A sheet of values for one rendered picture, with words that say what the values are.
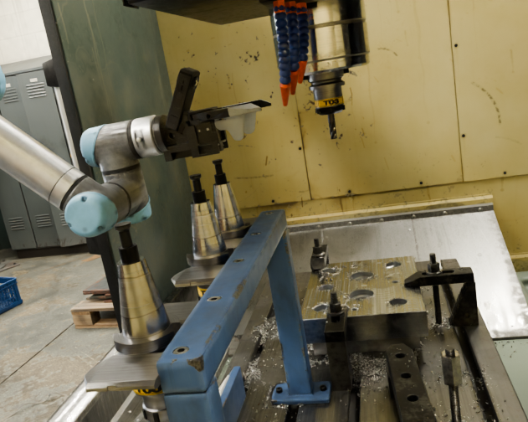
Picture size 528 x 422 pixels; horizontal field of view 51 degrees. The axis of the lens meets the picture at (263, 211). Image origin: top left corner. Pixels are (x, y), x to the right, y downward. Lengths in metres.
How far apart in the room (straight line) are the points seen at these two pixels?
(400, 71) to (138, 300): 1.61
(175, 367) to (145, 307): 0.08
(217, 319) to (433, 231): 1.56
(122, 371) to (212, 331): 0.08
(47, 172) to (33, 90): 4.82
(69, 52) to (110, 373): 1.11
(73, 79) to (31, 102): 4.34
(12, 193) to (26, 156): 5.24
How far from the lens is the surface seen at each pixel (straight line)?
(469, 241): 1.98
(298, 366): 0.96
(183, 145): 1.04
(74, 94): 1.49
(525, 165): 2.10
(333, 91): 0.98
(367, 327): 1.05
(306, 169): 2.05
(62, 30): 1.51
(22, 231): 6.31
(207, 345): 0.48
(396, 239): 2.00
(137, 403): 1.57
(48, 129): 5.80
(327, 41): 0.92
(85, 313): 3.97
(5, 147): 1.03
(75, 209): 0.96
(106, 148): 1.08
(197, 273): 0.69
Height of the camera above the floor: 1.43
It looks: 13 degrees down
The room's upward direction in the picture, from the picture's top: 10 degrees counter-clockwise
